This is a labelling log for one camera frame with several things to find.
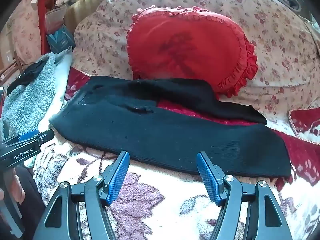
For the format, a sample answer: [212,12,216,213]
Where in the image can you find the red and white floral blanket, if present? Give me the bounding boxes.
[32,67,320,240]

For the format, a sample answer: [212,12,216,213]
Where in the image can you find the olive cloth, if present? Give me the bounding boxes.
[64,0,105,30]

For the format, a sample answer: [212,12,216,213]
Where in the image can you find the person's left hand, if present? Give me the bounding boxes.
[7,167,25,202]

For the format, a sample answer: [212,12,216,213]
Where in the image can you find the red curtain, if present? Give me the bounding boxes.
[37,0,54,55]

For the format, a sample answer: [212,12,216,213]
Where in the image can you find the teal bag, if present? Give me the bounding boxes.
[46,26,75,54]

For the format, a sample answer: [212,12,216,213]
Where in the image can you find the small black cloth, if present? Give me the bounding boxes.
[6,56,49,96]

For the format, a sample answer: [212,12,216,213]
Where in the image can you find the white cloth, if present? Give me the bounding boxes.
[32,45,74,135]

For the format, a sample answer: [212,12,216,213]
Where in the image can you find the black pants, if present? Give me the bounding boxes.
[49,75,292,178]

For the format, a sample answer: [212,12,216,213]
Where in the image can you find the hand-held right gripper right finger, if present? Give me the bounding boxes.
[196,152,293,240]

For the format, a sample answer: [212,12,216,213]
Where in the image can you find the red heart-shaped ruffled pillow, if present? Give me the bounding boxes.
[126,6,258,98]

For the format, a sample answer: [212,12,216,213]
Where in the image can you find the wooden chair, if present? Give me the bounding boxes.
[0,52,25,85]

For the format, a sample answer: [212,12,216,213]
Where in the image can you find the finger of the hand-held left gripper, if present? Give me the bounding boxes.
[4,129,40,145]
[36,129,55,145]

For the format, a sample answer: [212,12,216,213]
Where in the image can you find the grey fleece garment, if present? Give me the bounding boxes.
[0,52,59,143]

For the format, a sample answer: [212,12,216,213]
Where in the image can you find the cream floral quilt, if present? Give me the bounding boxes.
[72,0,320,145]

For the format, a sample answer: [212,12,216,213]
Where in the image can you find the clear plastic bag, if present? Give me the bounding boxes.
[46,5,68,34]

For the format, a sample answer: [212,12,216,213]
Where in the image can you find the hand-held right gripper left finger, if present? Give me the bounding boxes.
[34,151,130,240]

